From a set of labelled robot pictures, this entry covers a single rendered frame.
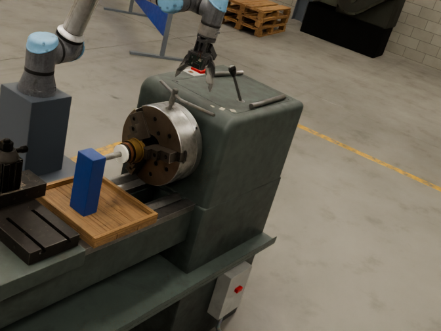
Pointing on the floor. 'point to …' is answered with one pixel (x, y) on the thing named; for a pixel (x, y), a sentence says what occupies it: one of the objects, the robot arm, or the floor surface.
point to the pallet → (257, 16)
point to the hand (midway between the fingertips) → (193, 83)
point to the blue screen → (157, 19)
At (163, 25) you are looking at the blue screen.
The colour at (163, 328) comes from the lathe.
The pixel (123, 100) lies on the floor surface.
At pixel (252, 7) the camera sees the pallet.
